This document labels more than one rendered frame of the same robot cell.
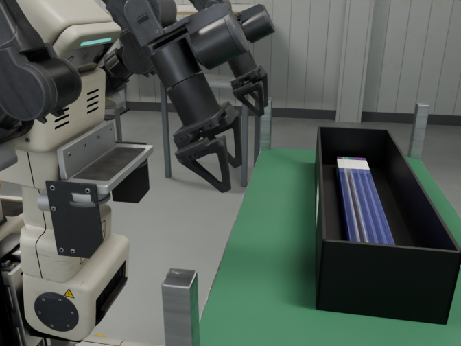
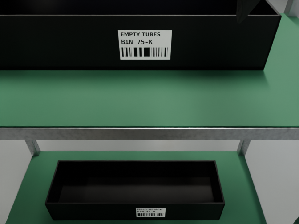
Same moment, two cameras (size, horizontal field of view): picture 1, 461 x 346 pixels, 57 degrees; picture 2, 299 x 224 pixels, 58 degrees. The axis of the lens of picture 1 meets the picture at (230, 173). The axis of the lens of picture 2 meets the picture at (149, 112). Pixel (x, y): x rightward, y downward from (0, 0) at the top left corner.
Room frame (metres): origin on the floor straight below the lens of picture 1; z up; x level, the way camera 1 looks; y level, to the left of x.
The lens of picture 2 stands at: (0.79, 0.29, 1.25)
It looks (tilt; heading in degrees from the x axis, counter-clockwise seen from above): 42 degrees down; 260
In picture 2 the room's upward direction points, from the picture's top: straight up
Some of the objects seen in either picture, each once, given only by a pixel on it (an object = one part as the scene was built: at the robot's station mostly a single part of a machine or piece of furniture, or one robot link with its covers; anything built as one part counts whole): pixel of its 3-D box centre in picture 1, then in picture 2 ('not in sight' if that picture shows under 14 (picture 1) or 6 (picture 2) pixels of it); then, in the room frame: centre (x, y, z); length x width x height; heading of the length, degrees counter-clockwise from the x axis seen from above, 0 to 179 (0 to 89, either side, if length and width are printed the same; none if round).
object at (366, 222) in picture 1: (361, 207); not in sight; (0.75, -0.26, 0.98); 0.51 x 0.07 x 0.03; 170
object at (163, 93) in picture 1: (213, 127); not in sight; (3.42, 0.15, 0.40); 0.70 x 0.45 x 0.80; 73
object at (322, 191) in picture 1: (362, 194); (121, 25); (0.75, -0.25, 1.01); 0.57 x 0.17 x 0.11; 170
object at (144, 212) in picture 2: not in sight; (136, 189); (0.74, -0.23, 0.41); 0.57 x 0.17 x 0.11; 170
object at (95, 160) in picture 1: (100, 181); not in sight; (0.85, 0.28, 0.99); 0.28 x 0.16 x 0.22; 170
